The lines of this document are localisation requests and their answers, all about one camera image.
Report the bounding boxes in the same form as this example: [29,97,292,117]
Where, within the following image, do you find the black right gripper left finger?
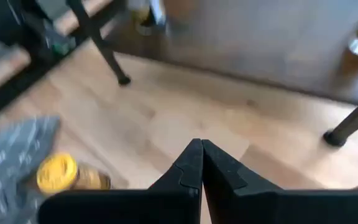
[37,139,203,224]

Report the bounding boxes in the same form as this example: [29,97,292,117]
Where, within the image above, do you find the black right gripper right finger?
[202,139,358,224]

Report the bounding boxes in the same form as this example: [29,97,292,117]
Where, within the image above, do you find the grey checked cloth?
[0,115,62,224]

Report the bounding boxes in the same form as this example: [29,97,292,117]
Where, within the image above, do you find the chili onion jar yellow lid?
[35,152,112,195]

